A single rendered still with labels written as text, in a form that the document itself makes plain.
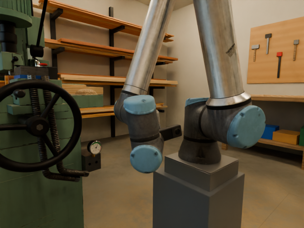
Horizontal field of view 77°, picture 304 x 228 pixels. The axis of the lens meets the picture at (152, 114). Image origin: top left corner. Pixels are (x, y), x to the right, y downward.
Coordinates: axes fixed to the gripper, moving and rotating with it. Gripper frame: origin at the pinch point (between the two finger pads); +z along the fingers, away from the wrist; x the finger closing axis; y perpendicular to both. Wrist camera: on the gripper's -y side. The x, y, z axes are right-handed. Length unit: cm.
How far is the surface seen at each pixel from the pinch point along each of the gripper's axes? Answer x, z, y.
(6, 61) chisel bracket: -38, -13, 55
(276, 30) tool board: -58, 242, -171
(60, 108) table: -16.9, -18.4, 34.3
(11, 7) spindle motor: -57, -12, 47
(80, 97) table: -19.2, -2.6, 33.6
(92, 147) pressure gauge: 4.0, -6.9, 31.5
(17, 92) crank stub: -24, -40, 31
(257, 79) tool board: 12, 251, -142
